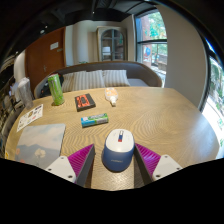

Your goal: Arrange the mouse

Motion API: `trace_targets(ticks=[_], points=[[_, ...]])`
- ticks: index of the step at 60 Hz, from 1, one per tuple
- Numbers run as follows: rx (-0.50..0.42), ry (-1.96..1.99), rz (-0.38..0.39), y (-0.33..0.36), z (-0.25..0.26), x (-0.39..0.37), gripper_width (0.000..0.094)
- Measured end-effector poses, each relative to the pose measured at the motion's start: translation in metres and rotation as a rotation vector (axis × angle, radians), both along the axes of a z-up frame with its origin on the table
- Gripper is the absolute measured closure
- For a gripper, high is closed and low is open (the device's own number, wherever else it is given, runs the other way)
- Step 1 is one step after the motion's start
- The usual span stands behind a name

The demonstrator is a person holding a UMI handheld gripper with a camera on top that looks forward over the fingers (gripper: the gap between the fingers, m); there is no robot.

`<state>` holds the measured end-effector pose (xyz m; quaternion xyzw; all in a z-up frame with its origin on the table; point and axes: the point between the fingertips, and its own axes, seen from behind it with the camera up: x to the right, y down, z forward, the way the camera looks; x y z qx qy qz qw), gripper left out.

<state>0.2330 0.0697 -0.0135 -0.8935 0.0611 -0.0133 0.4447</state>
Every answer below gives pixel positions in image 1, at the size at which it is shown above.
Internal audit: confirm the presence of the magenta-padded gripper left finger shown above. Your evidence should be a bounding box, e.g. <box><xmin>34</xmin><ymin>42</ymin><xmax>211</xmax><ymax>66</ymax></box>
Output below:
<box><xmin>44</xmin><ymin>143</ymin><xmax>97</xmax><ymax>188</ymax></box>

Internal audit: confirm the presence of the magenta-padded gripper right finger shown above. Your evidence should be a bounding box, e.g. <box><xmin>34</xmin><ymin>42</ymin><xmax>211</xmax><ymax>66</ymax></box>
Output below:
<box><xmin>133</xmin><ymin>143</ymin><xmax>184</xmax><ymax>186</ymax></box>

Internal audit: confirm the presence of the blue and white computer mouse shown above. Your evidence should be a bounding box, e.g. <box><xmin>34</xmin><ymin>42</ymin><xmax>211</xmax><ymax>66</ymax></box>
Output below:
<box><xmin>101</xmin><ymin>128</ymin><xmax>136</xmax><ymax>173</ymax></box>

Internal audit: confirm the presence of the sky print mouse pad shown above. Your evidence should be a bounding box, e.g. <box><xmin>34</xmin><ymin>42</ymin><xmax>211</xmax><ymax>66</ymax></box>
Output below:
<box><xmin>14</xmin><ymin>123</ymin><xmax>67</xmax><ymax>170</ymax></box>

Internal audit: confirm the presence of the green and blue pack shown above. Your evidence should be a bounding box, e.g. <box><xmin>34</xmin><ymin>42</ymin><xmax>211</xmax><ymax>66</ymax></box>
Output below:
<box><xmin>80</xmin><ymin>112</ymin><xmax>110</xmax><ymax>128</ymax></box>

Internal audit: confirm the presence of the white printed leaflet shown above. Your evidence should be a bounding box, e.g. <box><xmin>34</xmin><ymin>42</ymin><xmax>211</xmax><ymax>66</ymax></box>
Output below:
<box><xmin>16</xmin><ymin>103</ymin><xmax>44</xmax><ymax>133</ymax></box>

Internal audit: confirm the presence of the black box with orange print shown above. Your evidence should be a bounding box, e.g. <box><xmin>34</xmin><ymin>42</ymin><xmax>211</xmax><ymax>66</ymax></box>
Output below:
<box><xmin>74</xmin><ymin>93</ymin><xmax>97</xmax><ymax>112</ymax></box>

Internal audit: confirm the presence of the green drink can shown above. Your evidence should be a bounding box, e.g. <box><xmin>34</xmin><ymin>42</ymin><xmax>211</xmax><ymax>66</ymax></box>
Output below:
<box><xmin>47</xmin><ymin>73</ymin><xmax>66</xmax><ymax>107</ymax></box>

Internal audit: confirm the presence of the black backpack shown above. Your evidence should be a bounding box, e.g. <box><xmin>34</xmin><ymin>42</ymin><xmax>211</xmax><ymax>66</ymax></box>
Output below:
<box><xmin>39</xmin><ymin>74</ymin><xmax>65</xmax><ymax>98</ymax></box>

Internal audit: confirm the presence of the striped cushion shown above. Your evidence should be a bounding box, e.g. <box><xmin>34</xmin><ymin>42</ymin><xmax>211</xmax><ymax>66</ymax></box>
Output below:
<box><xmin>71</xmin><ymin>69</ymin><xmax>106</xmax><ymax>91</ymax></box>
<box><xmin>102</xmin><ymin>69</ymin><xmax>131</xmax><ymax>88</ymax></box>
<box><xmin>61</xmin><ymin>72</ymin><xmax>76</xmax><ymax>93</ymax></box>

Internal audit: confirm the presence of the small white orange bottle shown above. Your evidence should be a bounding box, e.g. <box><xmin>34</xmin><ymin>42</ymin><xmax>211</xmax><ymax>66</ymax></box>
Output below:
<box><xmin>104</xmin><ymin>87</ymin><xmax>120</xmax><ymax>107</ymax></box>

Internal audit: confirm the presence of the person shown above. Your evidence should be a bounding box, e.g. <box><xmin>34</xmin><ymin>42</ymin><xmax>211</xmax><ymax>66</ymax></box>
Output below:
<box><xmin>8</xmin><ymin>77</ymin><xmax>20</xmax><ymax>103</ymax></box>

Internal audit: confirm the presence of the brown curved sofa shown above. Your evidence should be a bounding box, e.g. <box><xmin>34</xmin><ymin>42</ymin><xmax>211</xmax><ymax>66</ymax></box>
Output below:
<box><xmin>33</xmin><ymin>60</ymin><xmax>164</xmax><ymax>99</ymax></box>

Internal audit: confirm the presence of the brown wooden door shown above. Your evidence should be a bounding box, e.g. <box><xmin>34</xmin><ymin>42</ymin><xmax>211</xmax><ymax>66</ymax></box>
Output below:
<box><xmin>24</xmin><ymin>27</ymin><xmax>67</xmax><ymax>93</ymax></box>

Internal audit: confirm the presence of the glass door cabinet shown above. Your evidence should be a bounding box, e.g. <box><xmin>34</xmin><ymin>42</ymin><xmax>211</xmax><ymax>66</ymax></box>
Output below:
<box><xmin>96</xmin><ymin>26</ymin><xmax>128</xmax><ymax>63</ymax></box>

